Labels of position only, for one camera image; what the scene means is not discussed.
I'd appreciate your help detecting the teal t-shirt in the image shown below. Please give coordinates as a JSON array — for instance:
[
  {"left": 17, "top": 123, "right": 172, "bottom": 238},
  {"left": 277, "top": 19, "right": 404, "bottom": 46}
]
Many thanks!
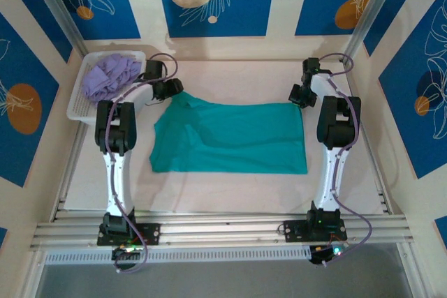
[{"left": 149, "top": 91, "right": 309, "bottom": 175}]

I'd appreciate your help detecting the purple crumpled cloth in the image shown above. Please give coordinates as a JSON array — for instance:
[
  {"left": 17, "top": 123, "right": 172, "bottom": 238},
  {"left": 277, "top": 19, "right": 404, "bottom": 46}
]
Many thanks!
[{"left": 82, "top": 52, "right": 142, "bottom": 105}]

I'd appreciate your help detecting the white plastic basket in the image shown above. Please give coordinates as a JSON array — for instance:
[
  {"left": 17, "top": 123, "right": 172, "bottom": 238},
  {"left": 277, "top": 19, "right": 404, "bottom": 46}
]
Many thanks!
[{"left": 66, "top": 50, "right": 147, "bottom": 126}]

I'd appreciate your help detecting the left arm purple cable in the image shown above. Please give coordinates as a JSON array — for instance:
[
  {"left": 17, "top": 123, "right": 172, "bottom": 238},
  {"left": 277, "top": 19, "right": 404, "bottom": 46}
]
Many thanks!
[{"left": 106, "top": 52, "right": 179, "bottom": 274}]

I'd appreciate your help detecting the aluminium side rail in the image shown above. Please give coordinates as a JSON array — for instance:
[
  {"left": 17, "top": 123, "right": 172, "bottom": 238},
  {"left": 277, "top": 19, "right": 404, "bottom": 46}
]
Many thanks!
[
  {"left": 343, "top": 62, "right": 398, "bottom": 217},
  {"left": 50, "top": 57, "right": 89, "bottom": 224}
]

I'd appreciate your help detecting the aluminium corner post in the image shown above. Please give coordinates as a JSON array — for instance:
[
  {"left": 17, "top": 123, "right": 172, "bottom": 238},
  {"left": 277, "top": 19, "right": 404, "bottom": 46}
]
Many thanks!
[
  {"left": 24, "top": 0, "right": 89, "bottom": 57},
  {"left": 341, "top": 0, "right": 404, "bottom": 65}
]

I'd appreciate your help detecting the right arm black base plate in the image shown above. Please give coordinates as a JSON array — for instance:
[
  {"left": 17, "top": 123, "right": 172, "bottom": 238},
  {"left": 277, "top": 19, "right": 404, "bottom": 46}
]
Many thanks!
[{"left": 284, "top": 219, "right": 347, "bottom": 244}]

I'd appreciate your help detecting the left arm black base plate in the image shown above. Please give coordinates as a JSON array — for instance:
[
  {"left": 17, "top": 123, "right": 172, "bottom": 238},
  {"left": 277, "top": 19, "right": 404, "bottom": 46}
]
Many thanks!
[{"left": 96, "top": 223, "right": 162, "bottom": 247}]

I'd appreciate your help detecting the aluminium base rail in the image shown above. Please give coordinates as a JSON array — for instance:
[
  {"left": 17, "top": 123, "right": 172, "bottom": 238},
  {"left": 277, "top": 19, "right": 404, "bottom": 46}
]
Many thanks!
[{"left": 29, "top": 211, "right": 410, "bottom": 253}]

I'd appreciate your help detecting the white slotted cable duct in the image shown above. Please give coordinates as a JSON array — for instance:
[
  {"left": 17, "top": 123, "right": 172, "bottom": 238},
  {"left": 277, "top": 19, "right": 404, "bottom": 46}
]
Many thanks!
[{"left": 45, "top": 244, "right": 312, "bottom": 266}]

